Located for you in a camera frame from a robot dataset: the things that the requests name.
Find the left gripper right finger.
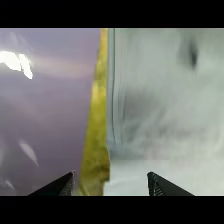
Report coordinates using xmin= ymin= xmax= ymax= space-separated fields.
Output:
xmin=146 ymin=171 xmax=195 ymax=197

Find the dark brown garment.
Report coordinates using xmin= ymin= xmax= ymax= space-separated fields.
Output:
xmin=105 ymin=28 xmax=224 ymax=197

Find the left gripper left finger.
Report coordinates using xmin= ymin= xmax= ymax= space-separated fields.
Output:
xmin=28 ymin=170 xmax=77 ymax=197

